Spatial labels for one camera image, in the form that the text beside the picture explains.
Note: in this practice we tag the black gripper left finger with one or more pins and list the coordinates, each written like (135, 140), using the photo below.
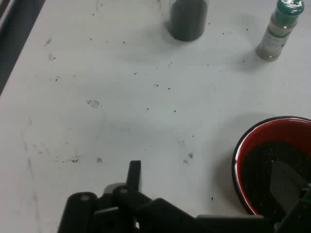
(121, 211)

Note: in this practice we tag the spice shaker with green lid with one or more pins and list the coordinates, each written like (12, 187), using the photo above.
(275, 36)

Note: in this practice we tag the red bowl with black rim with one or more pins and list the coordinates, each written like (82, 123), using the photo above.
(267, 131)

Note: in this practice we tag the long aluminium frame rail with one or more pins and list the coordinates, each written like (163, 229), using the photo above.
(3, 14)

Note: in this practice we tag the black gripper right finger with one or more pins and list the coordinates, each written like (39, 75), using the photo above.
(284, 187)

